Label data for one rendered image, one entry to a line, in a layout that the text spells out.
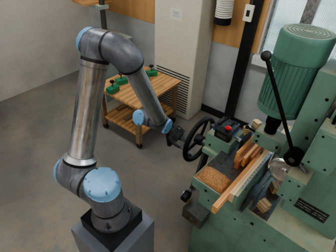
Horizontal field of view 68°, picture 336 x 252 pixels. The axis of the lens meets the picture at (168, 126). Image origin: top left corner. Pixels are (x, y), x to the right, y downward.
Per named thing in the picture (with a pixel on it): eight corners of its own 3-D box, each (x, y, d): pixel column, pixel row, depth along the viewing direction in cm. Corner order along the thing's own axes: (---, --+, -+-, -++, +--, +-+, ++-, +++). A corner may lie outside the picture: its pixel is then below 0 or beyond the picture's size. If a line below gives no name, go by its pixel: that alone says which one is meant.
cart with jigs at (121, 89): (140, 103, 313) (139, 54, 273) (177, 121, 288) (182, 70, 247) (100, 128, 271) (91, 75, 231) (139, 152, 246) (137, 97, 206)
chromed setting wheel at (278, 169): (265, 170, 107) (275, 150, 99) (294, 187, 101) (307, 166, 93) (262, 174, 105) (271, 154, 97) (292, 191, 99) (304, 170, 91)
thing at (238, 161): (258, 140, 131) (260, 133, 128) (261, 142, 130) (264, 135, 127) (233, 167, 115) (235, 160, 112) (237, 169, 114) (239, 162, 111)
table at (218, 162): (238, 119, 155) (240, 111, 151) (286, 142, 139) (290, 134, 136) (175, 174, 118) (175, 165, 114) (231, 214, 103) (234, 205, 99)
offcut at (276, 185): (268, 186, 120) (271, 180, 118) (277, 186, 120) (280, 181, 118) (271, 193, 117) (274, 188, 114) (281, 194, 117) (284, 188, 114)
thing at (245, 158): (258, 145, 128) (261, 137, 124) (261, 146, 127) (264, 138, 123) (240, 165, 116) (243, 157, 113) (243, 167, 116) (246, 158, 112)
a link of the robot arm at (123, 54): (138, 30, 90) (176, 123, 147) (112, 24, 95) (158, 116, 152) (120, 53, 86) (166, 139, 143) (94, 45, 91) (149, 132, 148)
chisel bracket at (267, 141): (257, 137, 120) (262, 123, 114) (286, 151, 113) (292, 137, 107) (250, 144, 115) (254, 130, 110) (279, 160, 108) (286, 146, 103)
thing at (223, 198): (271, 141, 131) (273, 135, 128) (274, 143, 130) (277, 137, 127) (210, 211, 97) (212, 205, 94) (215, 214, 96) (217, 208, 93)
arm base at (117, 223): (108, 241, 112) (104, 230, 106) (83, 216, 122) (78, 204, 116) (139, 212, 123) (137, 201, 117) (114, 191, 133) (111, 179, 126)
